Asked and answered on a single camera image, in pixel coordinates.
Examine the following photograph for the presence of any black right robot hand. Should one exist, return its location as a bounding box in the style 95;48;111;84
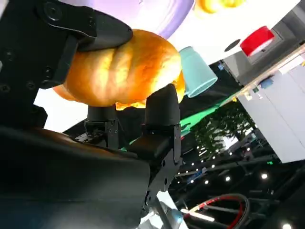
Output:
0;0;183;229

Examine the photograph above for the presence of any orange and white bread roll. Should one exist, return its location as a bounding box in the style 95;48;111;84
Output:
52;29;186;111
193;0;246;20

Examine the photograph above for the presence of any green leafy plant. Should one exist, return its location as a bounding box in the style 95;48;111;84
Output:
193;102;257;163

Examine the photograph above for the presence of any pale green mug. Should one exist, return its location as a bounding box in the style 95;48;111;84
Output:
178;46;218;99

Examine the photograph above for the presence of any lilac plate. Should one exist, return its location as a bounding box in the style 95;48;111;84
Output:
60;0;195;40

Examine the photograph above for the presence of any black round table grommet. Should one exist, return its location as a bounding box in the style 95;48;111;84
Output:
224;40;241;52

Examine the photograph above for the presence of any white cabinet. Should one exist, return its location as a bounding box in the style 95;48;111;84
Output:
237;44;305;164

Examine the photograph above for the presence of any red round button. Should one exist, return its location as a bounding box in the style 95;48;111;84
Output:
239;26;275;57

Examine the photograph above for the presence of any grey machine housing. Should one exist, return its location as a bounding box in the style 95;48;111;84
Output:
223;18;305;87

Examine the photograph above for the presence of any red and black cable loop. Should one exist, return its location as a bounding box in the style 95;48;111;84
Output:
183;193;251;229

